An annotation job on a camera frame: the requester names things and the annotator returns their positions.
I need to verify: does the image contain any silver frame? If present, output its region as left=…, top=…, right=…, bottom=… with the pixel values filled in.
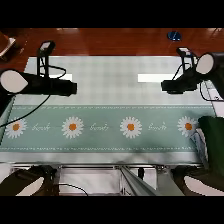
left=0, top=151, right=209, bottom=197

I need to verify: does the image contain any dark green garment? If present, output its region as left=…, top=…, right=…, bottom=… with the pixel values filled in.
left=198, top=115, right=224, bottom=178

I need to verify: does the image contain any white garment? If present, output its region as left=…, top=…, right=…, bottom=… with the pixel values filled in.
left=191, top=127, right=210, bottom=165

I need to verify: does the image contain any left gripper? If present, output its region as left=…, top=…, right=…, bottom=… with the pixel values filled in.
left=53, top=80, right=79, bottom=98

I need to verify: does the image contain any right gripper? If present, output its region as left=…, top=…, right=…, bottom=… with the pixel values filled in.
left=160, top=77, right=192, bottom=96

